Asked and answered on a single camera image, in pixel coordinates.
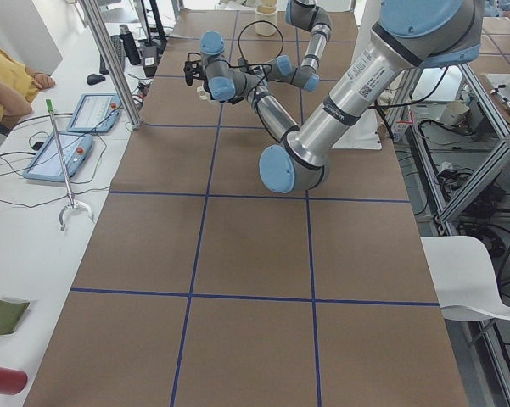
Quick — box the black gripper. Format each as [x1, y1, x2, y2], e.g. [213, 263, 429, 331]
[183, 52, 206, 86]

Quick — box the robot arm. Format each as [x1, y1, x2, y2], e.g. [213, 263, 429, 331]
[183, 1, 333, 143]
[259, 1, 485, 193]

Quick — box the black water bottle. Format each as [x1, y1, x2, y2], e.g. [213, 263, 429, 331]
[119, 24, 141, 65]

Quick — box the cream lidded bin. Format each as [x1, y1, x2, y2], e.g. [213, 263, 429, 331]
[254, 0, 277, 36]

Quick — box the black computer mouse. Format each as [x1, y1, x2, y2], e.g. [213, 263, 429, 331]
[86, 74, 105, 86]

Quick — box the far teach pendant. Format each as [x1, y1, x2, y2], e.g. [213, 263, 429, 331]
[67, 93, 122, 133]

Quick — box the teach pendant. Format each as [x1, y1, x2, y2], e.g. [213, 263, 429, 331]
[67, 93, 122, 133]
[23, 132, 92, 182]

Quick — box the near teach pendant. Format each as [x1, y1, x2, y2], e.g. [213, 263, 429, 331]
[23, 132, 92, 182]

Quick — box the green-tipped grabber stick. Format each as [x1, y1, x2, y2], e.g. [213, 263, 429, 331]
[45, 98, 93, 231]

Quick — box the person in yellow shirt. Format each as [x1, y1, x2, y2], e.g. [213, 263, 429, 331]
[0, 48, 56, 130]

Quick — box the green bean bag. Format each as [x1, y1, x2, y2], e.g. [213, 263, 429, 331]
[0, 299, 30, 336]

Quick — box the white chair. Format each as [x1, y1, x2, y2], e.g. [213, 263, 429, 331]
[421, 236, 510, 321]

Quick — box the red cylinder bottle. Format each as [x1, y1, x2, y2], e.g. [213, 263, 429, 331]
[0, 366, 28, 395]

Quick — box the aluminium frame post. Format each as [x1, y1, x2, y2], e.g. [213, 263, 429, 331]
[79, 0, 142, 130]

